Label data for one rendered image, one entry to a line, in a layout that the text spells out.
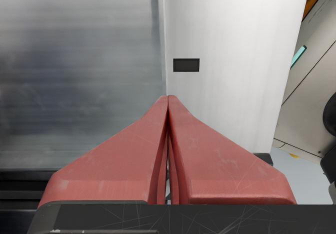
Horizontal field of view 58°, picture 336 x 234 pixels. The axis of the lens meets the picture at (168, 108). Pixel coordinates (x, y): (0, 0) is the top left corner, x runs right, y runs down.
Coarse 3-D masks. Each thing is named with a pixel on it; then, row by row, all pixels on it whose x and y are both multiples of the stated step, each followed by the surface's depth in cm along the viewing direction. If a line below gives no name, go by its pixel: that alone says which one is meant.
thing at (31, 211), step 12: (0, 204) 44; (12, 204) 44; (24, 204) 44; (36, 204) 44; (0, 216) 50; (12, 216) 50; (24, 216) 50; (0, 228) 52; (12, 228) 52; (24, 228) 52
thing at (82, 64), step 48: (0, 0) 30; (48, 0) 30; (96, 0) 30; (144, 0) 30; (0, 48) 33; (48, 48) 33; (96, 48) 33; (144, 48) 33; (0, 96) 36; (48, 96) 36; (96, 96) 36; (144, 96) 36; (0, 144) 41; (48, 144) 41; (96, 144) 41
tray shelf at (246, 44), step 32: (192, 0) 30; (224, 0) 30; (256, 0) 30; (288, 0) 30; (192, 32) 32; (224, 32) 32; (256, 32) 32; (288, 32) 32; (224, 64) 34; (256, 64) 34; (288, 64) 34; (192, 96) 36; (224, 96) 36; (256, 96) 36; (224, 128) 39; (256, 128) 39
